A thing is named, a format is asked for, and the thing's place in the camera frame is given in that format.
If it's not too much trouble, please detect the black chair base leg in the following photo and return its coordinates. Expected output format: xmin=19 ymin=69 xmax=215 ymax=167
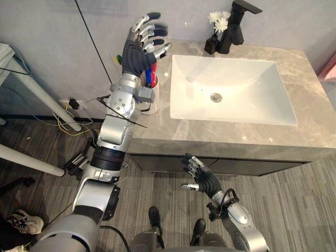
xmin=0 ymin=177 xmax=36 ymax=193

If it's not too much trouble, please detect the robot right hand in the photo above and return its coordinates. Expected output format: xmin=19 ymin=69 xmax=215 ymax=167
xmin=180 ymin=153 xmax=223 ymax=202

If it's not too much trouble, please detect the robot leg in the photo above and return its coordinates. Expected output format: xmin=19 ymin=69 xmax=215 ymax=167
xmin=130 ymin=206 xmax=166 ymax=252
xmin=189 ymin=218 xmax=230 ymax=252

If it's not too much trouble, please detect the yellow cable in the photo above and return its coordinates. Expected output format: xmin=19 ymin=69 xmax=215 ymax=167
xmin=56 ymin=103 xmax=89 ymax=137

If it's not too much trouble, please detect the white table with glass top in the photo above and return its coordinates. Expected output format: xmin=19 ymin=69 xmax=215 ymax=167
xmin=0 ymin=43 xmax=82 ymax=177

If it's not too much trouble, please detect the robot left leg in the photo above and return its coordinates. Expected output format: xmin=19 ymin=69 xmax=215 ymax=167
xmin=130 ymin=206 xmax=166 ymax=252

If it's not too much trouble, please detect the black robot body cable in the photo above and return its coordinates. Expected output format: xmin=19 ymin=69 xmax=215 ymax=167
xmin=99 ymin=225 xmax=132 ymax=252

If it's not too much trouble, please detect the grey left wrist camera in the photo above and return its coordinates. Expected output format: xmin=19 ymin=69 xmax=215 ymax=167
xmin=135 ymin=86 xmax=155 ymax=103

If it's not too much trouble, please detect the clear glass cup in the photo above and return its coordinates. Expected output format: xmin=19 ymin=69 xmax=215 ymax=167
xmin=139 ymin=89 xmax=161 ymax=116

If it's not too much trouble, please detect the grey marble vanity cabinet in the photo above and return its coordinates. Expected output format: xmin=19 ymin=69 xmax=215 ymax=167
xmin=125 ymin=39 xmax=336 ymax=176

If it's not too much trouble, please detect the pink object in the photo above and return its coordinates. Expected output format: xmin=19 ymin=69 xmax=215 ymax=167
xmin=318 ymin=59 xmax=336 ymax=82

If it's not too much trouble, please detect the white grey sneaker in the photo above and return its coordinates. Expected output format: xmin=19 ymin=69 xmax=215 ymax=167
xmin=5 ymin=209 xmax=44 ymax=235

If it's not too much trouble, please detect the red toothbrush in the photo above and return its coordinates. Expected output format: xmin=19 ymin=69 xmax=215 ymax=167
xmin=150 ymin=62 xmax=159 ymax=87

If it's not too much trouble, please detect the robot right leg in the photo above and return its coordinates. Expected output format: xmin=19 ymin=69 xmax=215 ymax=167
xmin=189 ymin=218 xmax=230 ymax=252

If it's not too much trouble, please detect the toothbrush cup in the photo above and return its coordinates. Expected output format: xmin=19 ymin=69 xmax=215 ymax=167
xmin=141 ymin=73 xmax=160 ymax=90

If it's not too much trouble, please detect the black square vase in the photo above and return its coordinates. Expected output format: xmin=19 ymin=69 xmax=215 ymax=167
xmin=204 ymin=34 xmax=221 ymax=55

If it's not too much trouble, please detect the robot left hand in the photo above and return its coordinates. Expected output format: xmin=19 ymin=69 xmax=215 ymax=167
xmin=121 ymin=12 xmax=173 ymax=78

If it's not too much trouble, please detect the white wall socket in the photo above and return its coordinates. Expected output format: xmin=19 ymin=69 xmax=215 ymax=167
xmin=59 ymin=98 xmax=89 ymax=111

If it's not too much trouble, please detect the thin black wall cable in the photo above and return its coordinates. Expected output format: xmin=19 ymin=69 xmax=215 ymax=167
xmin=74 ymin=0 xmax=112 ymax=83

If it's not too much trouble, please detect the white cable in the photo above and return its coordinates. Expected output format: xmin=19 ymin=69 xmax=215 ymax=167
xmin=51 ymin=109 xmax=94 ymax=132

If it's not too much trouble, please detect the white rectangular sink basin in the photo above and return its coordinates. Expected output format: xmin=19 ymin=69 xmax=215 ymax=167
xmin=169 ymin=54 xmax=299 ymax=127

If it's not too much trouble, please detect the black faucet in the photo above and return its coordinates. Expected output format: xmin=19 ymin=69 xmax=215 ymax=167
xmin=218 ymin=0 xmax=263 ymax=55

